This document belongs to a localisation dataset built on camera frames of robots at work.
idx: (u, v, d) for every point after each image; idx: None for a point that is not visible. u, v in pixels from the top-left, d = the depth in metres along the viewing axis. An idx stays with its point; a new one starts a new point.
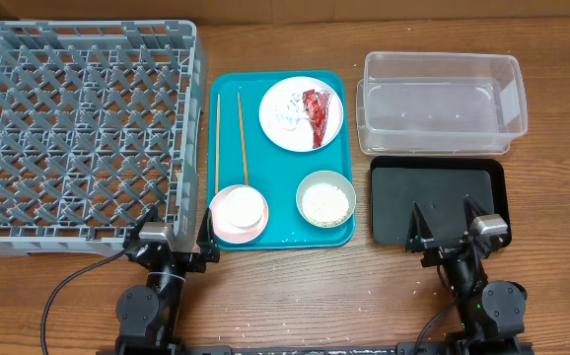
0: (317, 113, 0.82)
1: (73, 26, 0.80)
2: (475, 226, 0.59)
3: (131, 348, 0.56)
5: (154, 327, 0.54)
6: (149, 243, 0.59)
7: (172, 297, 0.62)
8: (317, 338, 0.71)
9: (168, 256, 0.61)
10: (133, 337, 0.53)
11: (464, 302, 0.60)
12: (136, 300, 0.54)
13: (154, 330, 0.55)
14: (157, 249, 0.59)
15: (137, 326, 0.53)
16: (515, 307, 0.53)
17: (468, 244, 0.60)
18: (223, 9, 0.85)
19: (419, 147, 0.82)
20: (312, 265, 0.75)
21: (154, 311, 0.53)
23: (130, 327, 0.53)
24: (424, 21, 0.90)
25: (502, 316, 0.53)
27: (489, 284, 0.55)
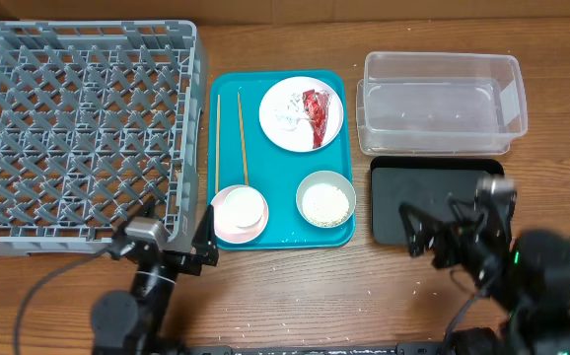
0: (317, 113, 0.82)
1: (73, 26, 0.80)
2: (485, 188, 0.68)
3: None
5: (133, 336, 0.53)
6: (135, 241, 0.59)
7: (159, 300, 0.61)
8: (317, 338, 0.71)
9: (156, 257, 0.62)
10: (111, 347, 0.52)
11: (498, 281, 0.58)
12: (112, 306, 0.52)
13: (135, 337, 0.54)
14: (144, 248, 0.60)
15: (114, 335, 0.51)
16: (563, 254, 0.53)
17: (490, 206, 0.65)
18: (223, 10, 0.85)
19: (419, 146, 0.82)
20: (312, 265, 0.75)
21: (131, 318, 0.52)
23: (106, 337, 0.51)
24: (424, 21, 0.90)
25: (546, 257, 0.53)
27: (528, 233, 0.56)
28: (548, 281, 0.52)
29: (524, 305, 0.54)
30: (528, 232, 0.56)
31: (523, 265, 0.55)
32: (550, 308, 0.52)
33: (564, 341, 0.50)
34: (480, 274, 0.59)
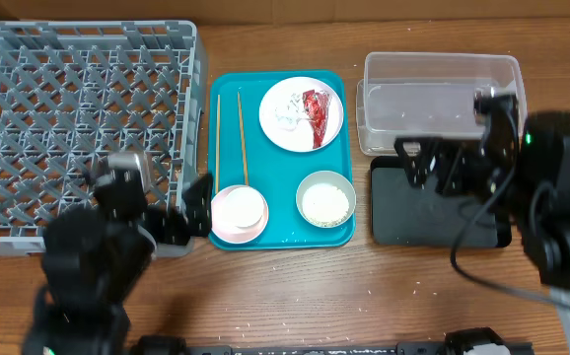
0: (317, 113, 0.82)
1: (73, 26, 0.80)
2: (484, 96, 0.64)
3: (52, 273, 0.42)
5: (87, 272, 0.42)
6: (118, 169, 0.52)
7: (129, 263, 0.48)
8: (317, 338, 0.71)
9: (135, 196, 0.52)
10: (62, 269, 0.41)
11: (512, 186, 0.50)
12: (73, 220, 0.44)
13: (94, 263, 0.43)
14: (124, 178, 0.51)
15: (66, 252, 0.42)
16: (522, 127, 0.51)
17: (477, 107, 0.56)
18: (223, 10, 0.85)
19: (429, 125, 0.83)
20: (312, 265, 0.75)
21: (93, 228, 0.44)
23: (54, 256, 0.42)
24: (424, 21, 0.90)
25: (557, 126, 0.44)
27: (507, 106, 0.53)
28: (568, 153, 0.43)
29: (543, 187, 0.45)
30: (508, 109, 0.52)
31: (538, 150, 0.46)
32: None
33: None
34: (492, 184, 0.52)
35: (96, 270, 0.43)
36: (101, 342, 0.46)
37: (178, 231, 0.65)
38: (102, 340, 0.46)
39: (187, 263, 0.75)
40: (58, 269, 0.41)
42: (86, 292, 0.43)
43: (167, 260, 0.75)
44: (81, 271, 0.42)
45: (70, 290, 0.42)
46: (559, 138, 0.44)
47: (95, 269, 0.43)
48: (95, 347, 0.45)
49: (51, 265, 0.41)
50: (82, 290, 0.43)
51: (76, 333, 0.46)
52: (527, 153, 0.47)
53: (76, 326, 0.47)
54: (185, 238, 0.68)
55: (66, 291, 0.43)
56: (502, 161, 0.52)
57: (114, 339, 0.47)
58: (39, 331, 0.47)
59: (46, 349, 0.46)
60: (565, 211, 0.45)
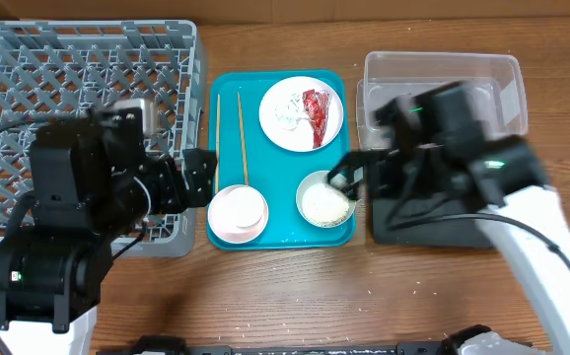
0: (317, 113, 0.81)
1: (73, 26, 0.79)
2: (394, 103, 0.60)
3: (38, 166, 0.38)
5: (78, 165, 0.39)
6: (119, 110, 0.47)
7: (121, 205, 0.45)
8: (317, 338, 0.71)
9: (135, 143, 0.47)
10: (52, 157, 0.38)
11: (425, 162, 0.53)
12: (75, 125, 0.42)
13: (84, 169, 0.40)
14: (128, 118, 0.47)
15: (59, 145, 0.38)
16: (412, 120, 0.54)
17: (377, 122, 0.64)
18: (223, 9, 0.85)
19: None
20: (312, 265, 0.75)
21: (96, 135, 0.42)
23: (45, 150, 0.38)
24: (423, 21, 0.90)
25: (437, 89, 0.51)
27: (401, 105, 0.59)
28: (441, 103, 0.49)
29: (439, 144, 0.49)
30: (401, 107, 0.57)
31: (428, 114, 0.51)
32: (473, 137, 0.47)
33: (501, 151, 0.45)
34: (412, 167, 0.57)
35: (83, 171, 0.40)
36: (77, 259, 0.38)
37: (177, 194, 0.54)
38: (78, 258, 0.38)
39: (186, 263, 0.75)
40: (44, 161, 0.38)
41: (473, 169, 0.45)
42: (72, 189, 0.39)
43: (167, 260, 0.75)
44: (73, 159, 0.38)
45: (57, 181, 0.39)
46: (432, 96, 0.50)
47: (83, 169, 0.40)
48: (66, 264, 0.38)
49: (38, 153, 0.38)
50: (69, 185, 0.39)
51: (51, 241, 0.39)
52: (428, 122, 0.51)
53: (52, 245, 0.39)
54: (181, 205, 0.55)
55: (56, 186, 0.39)
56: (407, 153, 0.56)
57: (94, 263, 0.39)
58: (4, 252, 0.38)
59: (13, 273, 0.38)
60: (469, 143, 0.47)
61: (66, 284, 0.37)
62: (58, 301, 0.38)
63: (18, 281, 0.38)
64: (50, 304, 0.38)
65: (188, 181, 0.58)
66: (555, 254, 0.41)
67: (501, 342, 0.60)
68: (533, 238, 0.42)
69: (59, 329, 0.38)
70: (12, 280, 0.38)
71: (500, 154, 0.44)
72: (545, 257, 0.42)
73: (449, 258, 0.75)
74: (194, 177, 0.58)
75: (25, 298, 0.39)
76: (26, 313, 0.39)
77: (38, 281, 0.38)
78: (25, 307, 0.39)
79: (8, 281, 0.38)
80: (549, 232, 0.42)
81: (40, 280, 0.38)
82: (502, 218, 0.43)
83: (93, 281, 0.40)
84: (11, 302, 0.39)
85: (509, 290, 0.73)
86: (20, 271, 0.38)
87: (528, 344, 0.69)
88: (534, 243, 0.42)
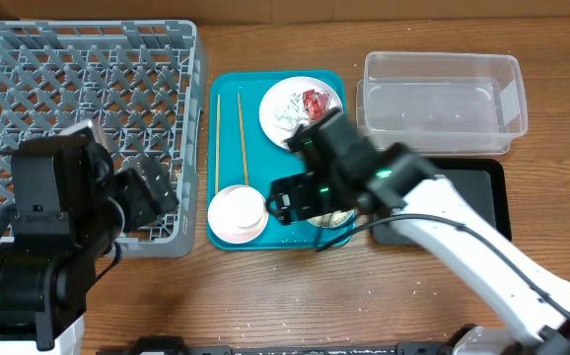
0: (317, 113, 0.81)
1: (73, 26, 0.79)
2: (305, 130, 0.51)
3: (24, 176, 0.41)
5: (62, 173, 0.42)
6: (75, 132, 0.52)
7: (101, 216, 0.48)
8: (317, 338, 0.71)
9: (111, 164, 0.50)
10: (35, 168, 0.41)
11: (339, 186, 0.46)
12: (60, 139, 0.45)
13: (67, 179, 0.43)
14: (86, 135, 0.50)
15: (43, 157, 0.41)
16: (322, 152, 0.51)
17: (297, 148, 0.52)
18: (223, 9, 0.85)
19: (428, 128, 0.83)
20: (312, 265, 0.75)
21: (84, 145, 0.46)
23: (31, 162, 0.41)
24: (424, 21, 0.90)
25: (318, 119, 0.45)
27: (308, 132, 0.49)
28: (330, 132, 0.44)
29: (335, 173, 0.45)
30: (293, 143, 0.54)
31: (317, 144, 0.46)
32: (365, 156, 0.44)
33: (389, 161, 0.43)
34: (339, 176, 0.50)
35: (65, 178, 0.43)
36: (56, 273, 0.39)
37: (147, 203, 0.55)
38: (57, 271, 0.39)
39: (187, 263, 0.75)
40: (29, 172, 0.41)
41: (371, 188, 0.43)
42: (54, 197, 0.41)
43: (167, 260, 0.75)
44: (56, 167, 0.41)
45: (39, 192, 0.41)
46: (316, 128, 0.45)
47: (65, 178, 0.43)
48: (45, 278, 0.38)
49: (22, 163, 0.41)
50: (51, 194, 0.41)
51: (30, 252, 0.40)
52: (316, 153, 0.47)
53: (30, 256, 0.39)
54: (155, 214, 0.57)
55: (38, 196, 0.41)
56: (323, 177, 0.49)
57: (73, 274, 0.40)
58: None
59: None
60: (368, 165, 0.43)
61: (46, 298, 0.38)
62: (38, 318, 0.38)
63: None
64: (31, 319, 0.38)
65: (153, 190, 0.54)
66: (465, 232, 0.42)
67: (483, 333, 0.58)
68: (441, 226, 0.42)
69: (44, 347, 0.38)
70: None
71: (388, 165, 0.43)
72: (459, 241, 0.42)
73: None
74: (159, 185, 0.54)
75: (4, 317, 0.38)
76: (7, 331, 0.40)
77: (17, 298, 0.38)
78: (5, 323, 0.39)
79: None
80: (452, 211, 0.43)
81: (18, 297, 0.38)
82: (411, 218, 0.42)
83: (75, 293, 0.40)
84: None
85: None
86: None
87: None
88: (441, 229, 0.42)
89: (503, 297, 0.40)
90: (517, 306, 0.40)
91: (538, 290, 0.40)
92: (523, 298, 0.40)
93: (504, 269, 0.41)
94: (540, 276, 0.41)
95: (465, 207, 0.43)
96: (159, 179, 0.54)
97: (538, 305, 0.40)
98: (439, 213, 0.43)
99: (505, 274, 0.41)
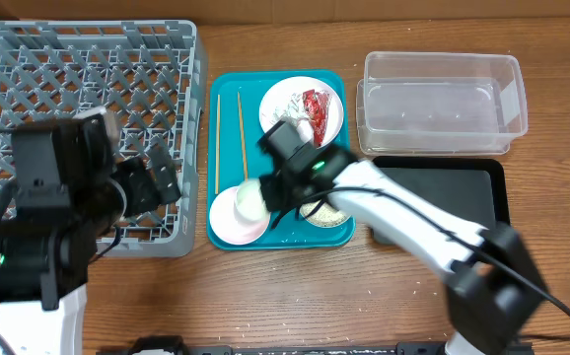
0: (317, 114, 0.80)
1: (73, 26, 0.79)
2: (273, 134, 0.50)
3: (25, 149, 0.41)
5: (62, 148, 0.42)
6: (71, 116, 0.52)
7: (104, 197, 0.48)
8: (317, 338, 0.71)
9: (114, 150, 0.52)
10: (35, 143, 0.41)
11: (294, 182, 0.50)
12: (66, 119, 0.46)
13: (66, 155, 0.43)
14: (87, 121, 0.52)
15: (42, 132, 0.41)
16: (295, 145, 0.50)
17: (272, 146, 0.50)
18: (223, 10, 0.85)
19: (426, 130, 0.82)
20: (311, 265, 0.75)
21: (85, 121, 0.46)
23: (33, 136, 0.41)
24: (424, 21, 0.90)
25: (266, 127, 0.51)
27: (273, 135, 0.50)
28: (273, 138, 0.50)
29: (285, 171, 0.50)
30: (270, 132, 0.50)
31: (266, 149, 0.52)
32: (307, 154, 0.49)
33: (329, 158, 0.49)
34: (317, 165, 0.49)
35: (65, 156, 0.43)
36: (59, 238, 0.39)
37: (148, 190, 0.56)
38: (60, 237, 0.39)
39: (187, 262, 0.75)
40: (29, 147, 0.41)
41: (317, 180, 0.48)
42: (52, 170, 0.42)
43: (167, 260, 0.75)
44: (55, 141, 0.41)
45: (39, 166, 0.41)
46: (265, 135, 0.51)
47: (65, 156, 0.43)
48: (49, 243, 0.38)
49: (22, 139, 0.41)
50: (51, 168, 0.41)
51: (32, 223, 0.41)
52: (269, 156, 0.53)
53: (35, 225, 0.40)
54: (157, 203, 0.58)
55: (38, 171, 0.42)
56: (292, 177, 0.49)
57: (76, 240, 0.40)
58: None
59: None
60: (309, 160, 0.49)
61: (52, 261, 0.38)
62: (44, 279, 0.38)
63: (0, 264, 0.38)
64: (35, 284, 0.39)
65: (157, 181, 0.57)
66: (383, 196, 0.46)
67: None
68: (364, 195, 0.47)
69: (49, 308, 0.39)
70: None
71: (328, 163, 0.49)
72: (379, 205, 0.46)
73: None
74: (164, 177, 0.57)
75: (9, 282, 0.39)
76: (12, 296, 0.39)
77: (21, 263, 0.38)
78: (11, 291, 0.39)
79: None
80: (372, 182, 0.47)
81: (22, 261, 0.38)
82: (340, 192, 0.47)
83: (78, 258, 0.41)
84: None
85: None
86: (2, 254, 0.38)
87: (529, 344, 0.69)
88: (364, 198, 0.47)
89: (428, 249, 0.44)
90: (431, 249, 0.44)
91: (445, 232, 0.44)
92: (437, 243, 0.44)
93: (415, 219, 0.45)
94: (448, 220, 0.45)
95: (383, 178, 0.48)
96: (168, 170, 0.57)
97: (451, 246, 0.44)
98: (361, 185, 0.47)
99: (420, 226, 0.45)
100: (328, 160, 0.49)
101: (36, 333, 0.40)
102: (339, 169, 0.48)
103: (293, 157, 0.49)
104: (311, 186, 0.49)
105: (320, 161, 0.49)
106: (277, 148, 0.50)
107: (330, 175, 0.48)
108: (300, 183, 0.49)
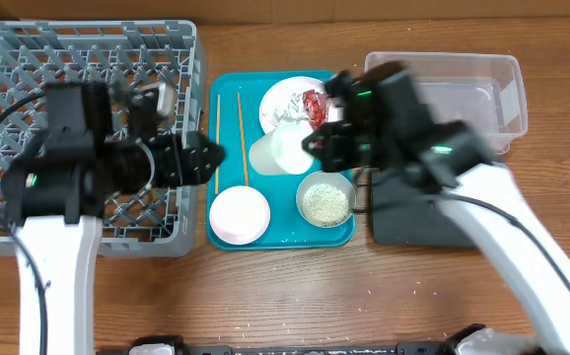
0: (317, 114, 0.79)
1: (73, 26, 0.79)
2: (391, 83, 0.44)
3: (56, 100, 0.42)
5: (90, 103, 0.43)
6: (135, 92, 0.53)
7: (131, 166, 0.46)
8: (317, 338, 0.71)
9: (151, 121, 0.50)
10: (66, 95, 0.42)
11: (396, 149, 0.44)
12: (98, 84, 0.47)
13: (95, 109, 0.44)
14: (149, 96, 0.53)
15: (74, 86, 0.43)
16: (410, 107, 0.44)
17: (383, 99, 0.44)
18: (223, 10, 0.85)
19: None
20: (312, 265, 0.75)
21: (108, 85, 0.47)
23: (65, 89, 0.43)
24: (424, 21, 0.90)
25: (382, 74, 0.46)
27: (390, 82, 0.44)
28: (390, 90, 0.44)
29: (388, 132, 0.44)
30: (389, 78, 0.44)
31: (372, 102, 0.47)
32: (420, 121, 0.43)
33: (449, 135, 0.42)
34: (439, 150, 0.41)
35: (94, 109, 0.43)
36: (84, 170, 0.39)
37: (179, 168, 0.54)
38: (85, 170, 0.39)
39: (187, 262, 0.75)
40: (58, 98, 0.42)
41: (424, 157, 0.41)
42: (80, 116, 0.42)
43: (167, 260, 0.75)
44: (84, 96, 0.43)
45: (68, 113, 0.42)
46: (379, 82, 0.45)
47: (93, 109, 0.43)
48: (74, 173, 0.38)
49: (54, 92, 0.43)
50: (78, 114, 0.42)
51: (60, 156, 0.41)
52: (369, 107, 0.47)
53: (59, 159, 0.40)
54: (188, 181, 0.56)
55: (68, 119, 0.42)
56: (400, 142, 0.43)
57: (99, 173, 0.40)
58: (17, 170, 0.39)
59: (28, 177, 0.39)
60: (422, 128, 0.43)
61: (76, 190, 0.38)
62: (67, 201, 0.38)
63: (30, 187, 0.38)
64: (61, 204, 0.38)
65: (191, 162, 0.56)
66: (518, 229, 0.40)
67: (494, 335, 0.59)
68: (493, 216, 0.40)
69: (71, 223, 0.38)
70: (27, 186, 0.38)
71: (446, 138, 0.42)
72: (513, 238, 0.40)
73: (449, 258, 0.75)
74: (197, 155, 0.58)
75: (35, 206, 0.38)
76: (38, 212, 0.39)
77: (48, 187, 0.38)
78: (36, 211, 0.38)
79: (23, 187, 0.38)
80: (509, 203, 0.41)
81: (52, 180, 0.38)
82: (461, 199, 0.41)
83: (101, 191, 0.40)
84: (25, 212, 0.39)
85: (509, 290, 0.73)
86: (34, 177, 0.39)
87: None
88: (496, 220, 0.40)
89: (548, 310, 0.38)
90: (554, 315, 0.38)
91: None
92: (566, 310, 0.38)
93: (550, 274, 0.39)
94: None
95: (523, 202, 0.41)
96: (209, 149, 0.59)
97: None
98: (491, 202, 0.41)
99: (556, 284, 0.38)
100: (455, 151, 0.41)
101: (59, 246, 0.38)
102: (460, 149, 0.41)
103: (404, 117, 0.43)
104: (415, 162, 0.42)
105: (445, 146, 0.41)
106: (391, 98, 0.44)
107: (440, 173, 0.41)
108: (404, 154, 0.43)
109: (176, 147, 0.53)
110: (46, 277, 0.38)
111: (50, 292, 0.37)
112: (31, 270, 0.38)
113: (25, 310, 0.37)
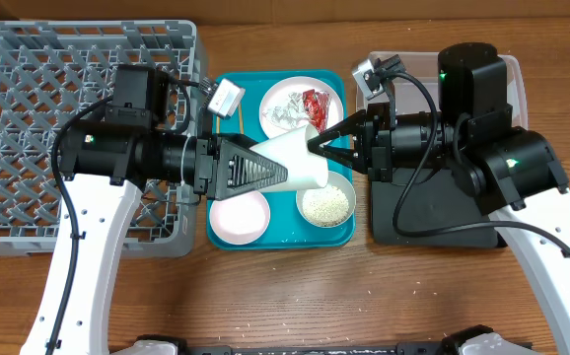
0: (317, 114, 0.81)
1: (73, 26, 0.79)
2: (481, 73, 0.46)
3: (124, 76, 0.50)
5: (152, 86, 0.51)
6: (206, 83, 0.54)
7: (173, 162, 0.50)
8: (317, 338, 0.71)
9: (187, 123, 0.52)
10: (133, 76, 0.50)
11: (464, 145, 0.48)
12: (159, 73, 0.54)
13: (153, 94, 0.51)
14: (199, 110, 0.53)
15: (138, 69, 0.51)
16: (490, 106, 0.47)
17: (470, 91, 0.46)
18: (223, 10, 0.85)
19: None
20: (312, 265, 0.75)
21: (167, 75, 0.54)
23: (134, 71, 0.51)
24: (424, 21, 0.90)
25: (472, 61, 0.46)
27: (480, 71, 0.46)
28: (477, 83, 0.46)
29: (461, 123, 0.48)
30: (478, 69, 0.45)
31: (452, 87, 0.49)
32: (493, 125, 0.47)
33: (517, 149, 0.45)
34: (509, 163, 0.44)
35: (154, 93, 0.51)
36: (135, 141, 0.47)
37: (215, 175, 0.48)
38: (136, 141, 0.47)
39: (187, 262, 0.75)
40: (129, 76, 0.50)
41: (492, 165, 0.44)
42: (142, 97, 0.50)
43: (167, 260, 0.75)
44: (149, 78, 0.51)
45: (133, 91, 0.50)
46: (468, 70, 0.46)
47: (154, 93, 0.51)
48: (128, 143, 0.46)
49: (125, 70, 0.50)
50: (142, 94, 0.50)
51: (116, 124, 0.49)
52: (446, 89, 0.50)
53: (117, 128, 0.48)
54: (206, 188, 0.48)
55: (131, 96, 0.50)
56: (468, 139, 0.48)
57: (147, 145, 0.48)
58: (77, 131, 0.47)
59: (87, 136, 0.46)
60: (491, 135, 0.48)
61: (127, 156, 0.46)
62: (119, 161, 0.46)
63: (89, 143, 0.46)
64: (110, 165, 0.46)
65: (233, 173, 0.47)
66: None
67: (503, 343, 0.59)
68: (547, 244, 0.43)
69: (115, 183, 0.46)
70: (84, 142, 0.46)
71: (517, 152, 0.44)
72: (562, 266, 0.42)
73: (449, 258, 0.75)
74: (234, 173, 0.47)
75: (91, 159, 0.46)
76: (91, 170, 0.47)
77: (107, 147, 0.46)
78: (89, 167, 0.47)
79: (82, 143, 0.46)
80: (567, 233, 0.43)
81: (108, 144, 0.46)
82: (519, 221, 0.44)
83: (147, 165, 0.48)
84: (78, 164, 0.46)
85: (509, 290, 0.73)
86: (92, 137, 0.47)
87: (527, 345, 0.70)
88: (548, 248, 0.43)
89: None
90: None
91: None
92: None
93: None
94: None
95: None
96: (247, 164, 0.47)
97: None
98: (553, 230, 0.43)
99: None
100: (521, 164, 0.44)
101: (103, 200, 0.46)
102: (535, 160, 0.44)
103: (481, 118, 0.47)
104: (480, 167, 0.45)
105: (514, 158, 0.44)
106: (472, 87, 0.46)
107: (504, 185, 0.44)
108: (473, 154, 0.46)
109: (215, 160, 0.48)
110: (82, 228, 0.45)
111: (85, 242, 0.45)
112: (70, 218, 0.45)
113: (57, 254, 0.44)
